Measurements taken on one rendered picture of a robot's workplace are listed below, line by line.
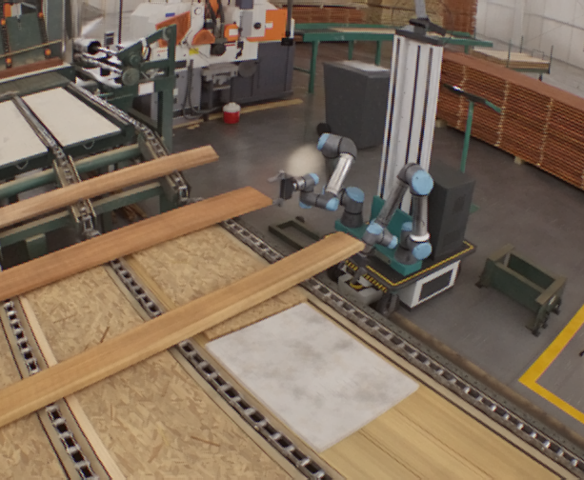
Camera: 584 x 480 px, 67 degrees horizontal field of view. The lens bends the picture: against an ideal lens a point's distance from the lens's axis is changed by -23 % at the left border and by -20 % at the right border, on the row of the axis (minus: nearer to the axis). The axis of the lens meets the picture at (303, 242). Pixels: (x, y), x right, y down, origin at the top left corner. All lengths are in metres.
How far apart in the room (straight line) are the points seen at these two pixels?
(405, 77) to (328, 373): 1.97
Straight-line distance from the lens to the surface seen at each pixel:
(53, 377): 1.80
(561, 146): 6.67
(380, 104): 5.99
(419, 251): 3.04
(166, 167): 3.06
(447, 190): 3.30
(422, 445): 1.68
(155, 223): 2.57
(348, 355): 1.91
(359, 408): 1.72
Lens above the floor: 2.10
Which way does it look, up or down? 30 degrees down
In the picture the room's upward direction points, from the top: 5 degrees clockwise
